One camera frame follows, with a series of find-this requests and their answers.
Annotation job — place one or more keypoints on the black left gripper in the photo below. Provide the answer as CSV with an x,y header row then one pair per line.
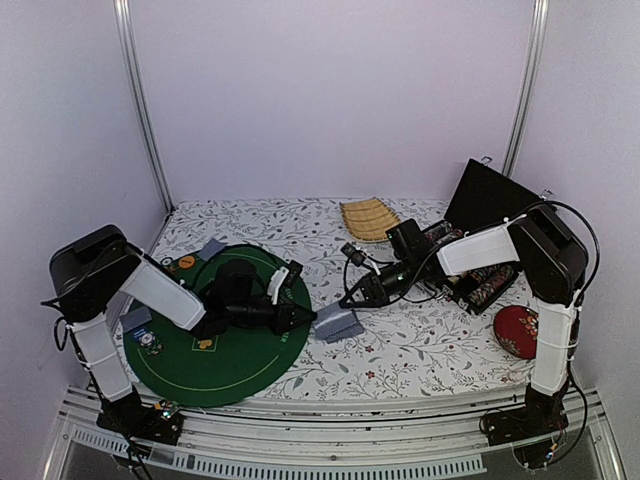
x,y
285,323

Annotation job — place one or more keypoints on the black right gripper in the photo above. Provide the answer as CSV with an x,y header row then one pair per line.
x,y
370,290

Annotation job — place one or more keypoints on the blue patterned card deck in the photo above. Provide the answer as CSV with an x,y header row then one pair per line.
x,y
332,336

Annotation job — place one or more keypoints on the orange big blind button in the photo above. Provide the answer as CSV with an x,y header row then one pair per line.
x,y
187,262

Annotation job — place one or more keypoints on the poker chip stack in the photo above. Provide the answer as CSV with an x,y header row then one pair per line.
x,y
150,344

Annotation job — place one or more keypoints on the blue small blind button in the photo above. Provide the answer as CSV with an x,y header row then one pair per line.
x,y
139,333

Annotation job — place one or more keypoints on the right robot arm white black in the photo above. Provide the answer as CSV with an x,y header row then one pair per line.
x,y
558,324

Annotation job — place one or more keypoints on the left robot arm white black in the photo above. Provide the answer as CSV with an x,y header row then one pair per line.
x,y
207,329

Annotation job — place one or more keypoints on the woven bamboo tray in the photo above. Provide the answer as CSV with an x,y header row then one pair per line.
x,y
368,220

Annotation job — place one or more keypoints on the round green poker mat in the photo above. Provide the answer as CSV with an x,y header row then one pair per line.
x,y
240,362

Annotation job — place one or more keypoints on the black poker chip case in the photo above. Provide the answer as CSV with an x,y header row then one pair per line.
x,y
485,199

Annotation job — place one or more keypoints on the red floral round cushion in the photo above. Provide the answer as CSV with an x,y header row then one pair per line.
x,y
516,330

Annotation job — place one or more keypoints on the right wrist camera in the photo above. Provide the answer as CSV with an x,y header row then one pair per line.
x,y
355,256

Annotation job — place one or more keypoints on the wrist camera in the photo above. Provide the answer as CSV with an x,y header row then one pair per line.
x,y
355,256
283,277

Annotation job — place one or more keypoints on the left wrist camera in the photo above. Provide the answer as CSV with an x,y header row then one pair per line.
x,y
283,277

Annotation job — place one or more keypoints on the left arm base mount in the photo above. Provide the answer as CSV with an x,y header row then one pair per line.
x,y
129,417

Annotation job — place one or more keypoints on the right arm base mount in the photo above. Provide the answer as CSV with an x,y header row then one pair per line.
x,y
540,415

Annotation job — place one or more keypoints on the left aluminium frame post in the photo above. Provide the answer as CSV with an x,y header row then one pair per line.
x,y
127,41

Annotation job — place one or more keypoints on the aluminium frame post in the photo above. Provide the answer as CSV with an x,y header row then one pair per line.
x,y
531,67
127,41

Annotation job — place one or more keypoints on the right aluminium frame post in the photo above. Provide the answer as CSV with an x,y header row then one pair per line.
x,y
531,67

